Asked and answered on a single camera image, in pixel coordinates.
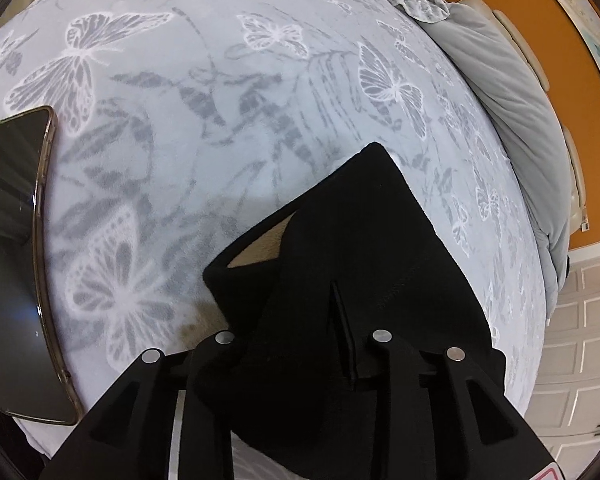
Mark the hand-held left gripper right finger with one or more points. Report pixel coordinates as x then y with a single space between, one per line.
396 362

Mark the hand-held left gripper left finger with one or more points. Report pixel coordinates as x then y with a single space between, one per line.
214 362

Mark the black pants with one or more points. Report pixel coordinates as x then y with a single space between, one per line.
355 240

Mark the white panelled wardrobe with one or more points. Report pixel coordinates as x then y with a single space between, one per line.
580 335

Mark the dark smartphone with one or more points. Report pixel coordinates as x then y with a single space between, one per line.
10 260

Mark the grey butterfly print blanket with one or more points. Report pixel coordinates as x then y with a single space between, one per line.
205 110

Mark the cream padded headboard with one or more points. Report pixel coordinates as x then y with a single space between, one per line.
578 180

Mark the grey duvet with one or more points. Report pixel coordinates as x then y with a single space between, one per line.
505 110

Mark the crumpled pale patterned cloth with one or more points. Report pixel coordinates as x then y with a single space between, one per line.
420 2

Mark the white wall switch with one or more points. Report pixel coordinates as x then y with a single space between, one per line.
585 226

